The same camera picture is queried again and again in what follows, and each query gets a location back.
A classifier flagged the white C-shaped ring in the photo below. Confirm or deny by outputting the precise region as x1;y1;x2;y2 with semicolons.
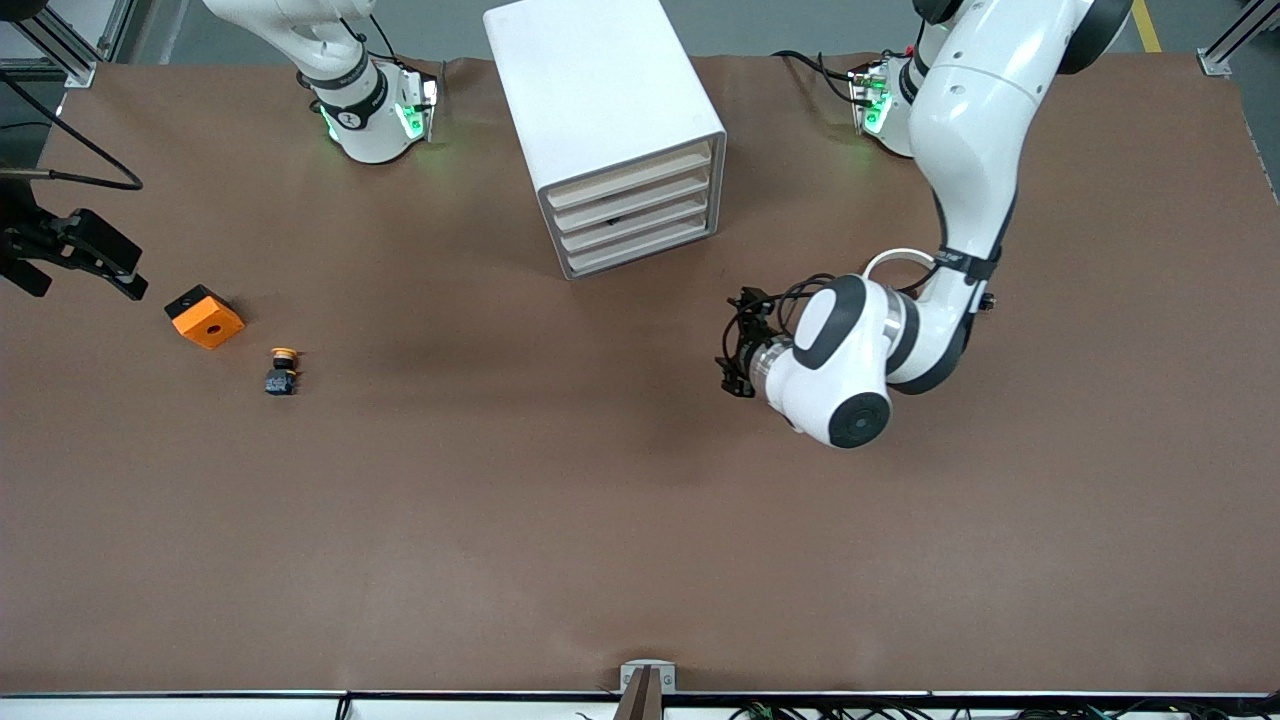
862;247;941;293

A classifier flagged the aluminium frame profile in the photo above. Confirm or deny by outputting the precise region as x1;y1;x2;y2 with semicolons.
0;0;136;89
1197;0;1280;78

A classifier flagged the grey metal bracket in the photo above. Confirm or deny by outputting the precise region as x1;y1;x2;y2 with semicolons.
620;660;677;694

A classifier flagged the orange button enclosure box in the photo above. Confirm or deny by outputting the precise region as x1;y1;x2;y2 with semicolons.
165;285;246;351

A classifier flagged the yellow push button switch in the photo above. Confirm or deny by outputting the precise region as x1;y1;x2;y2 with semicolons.
264;346;303;397

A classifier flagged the white table edge rail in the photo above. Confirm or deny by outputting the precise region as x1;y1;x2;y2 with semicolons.
0;688;1280;720

